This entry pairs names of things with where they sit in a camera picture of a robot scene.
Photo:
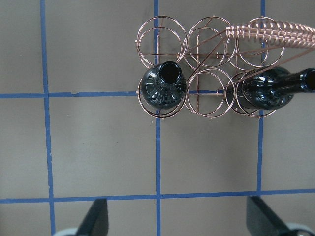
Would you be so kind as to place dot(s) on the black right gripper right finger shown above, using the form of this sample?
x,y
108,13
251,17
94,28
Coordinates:
x,y
262,221

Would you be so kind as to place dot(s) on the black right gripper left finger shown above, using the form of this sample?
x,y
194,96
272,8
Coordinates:
x,y
96,221

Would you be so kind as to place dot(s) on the dark bottle in basket corner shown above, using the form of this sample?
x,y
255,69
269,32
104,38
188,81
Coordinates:
x,y
164,86

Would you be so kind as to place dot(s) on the dark bottle under basket handle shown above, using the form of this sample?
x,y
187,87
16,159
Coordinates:
x,y
274,88

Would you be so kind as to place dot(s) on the copper wire wine basket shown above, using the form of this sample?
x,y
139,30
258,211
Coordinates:
x,y
215,56

